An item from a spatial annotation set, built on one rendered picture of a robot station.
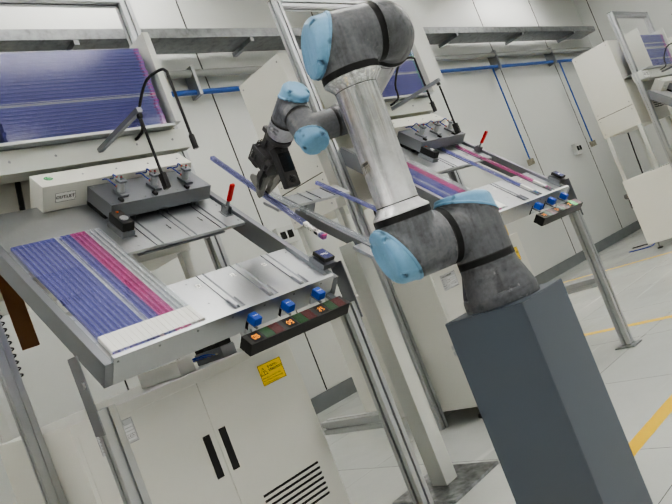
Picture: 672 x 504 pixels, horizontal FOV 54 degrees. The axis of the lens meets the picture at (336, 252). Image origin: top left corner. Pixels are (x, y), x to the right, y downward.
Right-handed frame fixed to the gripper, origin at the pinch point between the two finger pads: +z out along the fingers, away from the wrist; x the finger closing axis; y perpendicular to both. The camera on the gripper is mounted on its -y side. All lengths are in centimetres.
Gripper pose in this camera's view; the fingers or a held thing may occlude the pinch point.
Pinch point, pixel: (264, 195)
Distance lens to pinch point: 191.2
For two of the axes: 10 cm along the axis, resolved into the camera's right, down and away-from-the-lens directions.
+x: -7.1, 2.9, -6.4
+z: -3.4, 6.7, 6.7
